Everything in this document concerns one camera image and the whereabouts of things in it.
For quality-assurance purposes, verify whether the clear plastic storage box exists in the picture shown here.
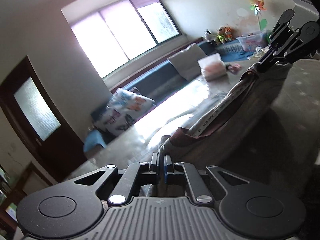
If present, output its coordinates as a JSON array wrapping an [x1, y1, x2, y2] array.
[[236, 32, 269, 52]]

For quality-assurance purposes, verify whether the dark wooden glass-panel door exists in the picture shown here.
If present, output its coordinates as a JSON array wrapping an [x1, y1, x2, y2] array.
[[0, 56, 88, 178]]

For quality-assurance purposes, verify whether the striped grey-blue garment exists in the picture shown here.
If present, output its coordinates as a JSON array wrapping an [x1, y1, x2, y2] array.
[[140, 59, 297, 198]]

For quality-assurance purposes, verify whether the light blue cushion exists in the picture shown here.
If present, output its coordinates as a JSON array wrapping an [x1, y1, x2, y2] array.
[[84, 130, 107, 153]]

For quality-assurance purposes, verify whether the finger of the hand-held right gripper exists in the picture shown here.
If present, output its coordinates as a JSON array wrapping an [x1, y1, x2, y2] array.
[[259, 22, 293, 63], [257, 30, 307, 73]]

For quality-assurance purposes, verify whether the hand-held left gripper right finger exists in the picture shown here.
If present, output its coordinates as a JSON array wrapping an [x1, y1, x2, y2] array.
[[164, 154, 251, 204]]

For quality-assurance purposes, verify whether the tissue pack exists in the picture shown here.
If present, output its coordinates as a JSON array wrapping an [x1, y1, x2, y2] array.
[[197, 54, 228, 82]]

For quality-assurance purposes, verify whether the butterfly print pillow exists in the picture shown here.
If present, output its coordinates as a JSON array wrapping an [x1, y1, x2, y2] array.
[[94, 87, 155, 137]]

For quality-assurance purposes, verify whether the dark wooden cabinet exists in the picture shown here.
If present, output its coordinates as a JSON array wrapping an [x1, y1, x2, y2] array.
[[0, 162, 33, 230]]

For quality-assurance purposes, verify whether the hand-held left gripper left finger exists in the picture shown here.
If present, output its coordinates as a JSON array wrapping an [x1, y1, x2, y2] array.
[[72, 152, 159, 205]]

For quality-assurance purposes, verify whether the orange plush toy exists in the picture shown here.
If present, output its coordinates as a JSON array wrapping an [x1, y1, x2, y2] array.
[[225, 26, 236, 42]]

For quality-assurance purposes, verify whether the window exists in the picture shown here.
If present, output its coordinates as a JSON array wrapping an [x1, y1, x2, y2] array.
[[61, 0, 182, 79]]

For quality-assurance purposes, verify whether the black and white plush toy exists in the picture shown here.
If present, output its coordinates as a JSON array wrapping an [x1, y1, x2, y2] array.
[[204, 29, 215, 43]]

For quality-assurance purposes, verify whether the dark blue sofa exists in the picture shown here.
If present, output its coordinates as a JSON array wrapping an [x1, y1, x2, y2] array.
[[91, 40, 250, 130]]

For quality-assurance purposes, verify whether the paper pinwheel flower decoration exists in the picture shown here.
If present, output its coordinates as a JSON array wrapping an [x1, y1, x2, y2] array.
[[250, 0, 268, 30]]

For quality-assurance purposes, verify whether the plain white pillow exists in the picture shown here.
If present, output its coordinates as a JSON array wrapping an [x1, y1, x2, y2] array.
[[167, 44, 208, 80]]

